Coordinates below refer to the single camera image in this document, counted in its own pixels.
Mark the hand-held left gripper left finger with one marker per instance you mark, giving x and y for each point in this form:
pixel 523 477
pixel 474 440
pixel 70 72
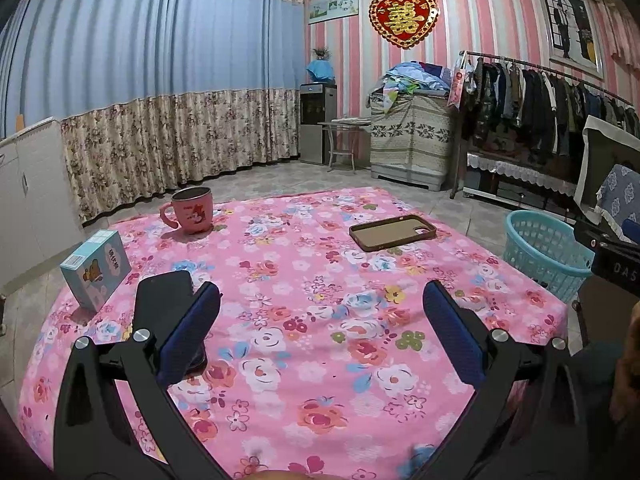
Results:
pixel 192 332

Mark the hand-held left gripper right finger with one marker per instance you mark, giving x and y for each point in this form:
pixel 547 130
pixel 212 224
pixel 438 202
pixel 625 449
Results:
pixel 452 332

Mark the teal plastic basket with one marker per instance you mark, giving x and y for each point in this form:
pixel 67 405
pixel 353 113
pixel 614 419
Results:
pixel 545 255

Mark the person's right forearm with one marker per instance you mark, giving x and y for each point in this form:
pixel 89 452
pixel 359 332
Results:
pixel 631 360

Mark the black smartphone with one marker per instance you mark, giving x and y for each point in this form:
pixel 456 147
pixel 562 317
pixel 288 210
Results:
pixel 160 300

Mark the blue patterned cloth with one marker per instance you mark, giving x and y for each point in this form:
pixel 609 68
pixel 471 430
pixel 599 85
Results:
pixel 620 192

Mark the teal cardboard box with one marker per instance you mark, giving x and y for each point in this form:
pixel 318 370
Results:
pixel 97 270

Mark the brown phone case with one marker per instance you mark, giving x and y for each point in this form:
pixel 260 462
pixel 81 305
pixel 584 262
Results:
pixel 392 233

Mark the pink cartoon mug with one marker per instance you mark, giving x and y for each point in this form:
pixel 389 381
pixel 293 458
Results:
pixel 192 215

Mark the white cloth-covered furniture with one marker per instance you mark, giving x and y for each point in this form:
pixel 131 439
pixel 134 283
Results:
pixel 600 145

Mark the pink floral tablecloth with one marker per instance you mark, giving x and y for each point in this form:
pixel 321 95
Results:
pixel 310 310

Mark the low shelf with lace cloth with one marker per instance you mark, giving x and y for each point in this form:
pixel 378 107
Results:
pixel 520 175

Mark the person's dark clothing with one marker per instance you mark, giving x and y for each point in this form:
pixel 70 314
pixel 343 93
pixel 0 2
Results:
pixel 605 440

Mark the clothes rack with garments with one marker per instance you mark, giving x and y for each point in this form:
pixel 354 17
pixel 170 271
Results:
pixel 530 105

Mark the cloth-covered cabinet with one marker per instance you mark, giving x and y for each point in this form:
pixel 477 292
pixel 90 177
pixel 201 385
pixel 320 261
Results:
pixel 410 145

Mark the white cabinet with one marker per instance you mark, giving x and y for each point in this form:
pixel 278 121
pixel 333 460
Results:
pixel 35 200

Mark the small folding table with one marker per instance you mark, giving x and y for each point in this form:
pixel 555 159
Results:
pixel 345 122

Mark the pink hanging bag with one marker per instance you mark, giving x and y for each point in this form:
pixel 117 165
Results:
pixel 459 85

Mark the framed silhouette poster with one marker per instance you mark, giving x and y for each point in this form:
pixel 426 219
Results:
pixel 570 27

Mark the grey water dispenser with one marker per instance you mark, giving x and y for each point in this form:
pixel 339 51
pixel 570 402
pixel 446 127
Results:
pixel 316 125

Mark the pile of folded clothes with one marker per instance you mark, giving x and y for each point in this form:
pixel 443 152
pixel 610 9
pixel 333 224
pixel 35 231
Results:
pixel 410 77

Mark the blue and floral curtain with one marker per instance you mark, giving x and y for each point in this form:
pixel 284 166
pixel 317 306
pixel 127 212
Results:
pixel 150 60

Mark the blue bottle cover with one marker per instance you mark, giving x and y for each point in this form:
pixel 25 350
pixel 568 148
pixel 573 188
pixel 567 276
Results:
pixel 321 71

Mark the small potted plant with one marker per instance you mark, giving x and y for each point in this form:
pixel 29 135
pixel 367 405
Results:
pixel 321 53

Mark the red gold heart decoration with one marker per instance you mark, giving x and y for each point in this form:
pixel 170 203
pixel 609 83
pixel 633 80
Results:
pixel 404 19

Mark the landscape wall picture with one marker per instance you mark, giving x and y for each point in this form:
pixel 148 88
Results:
pixel 334 7

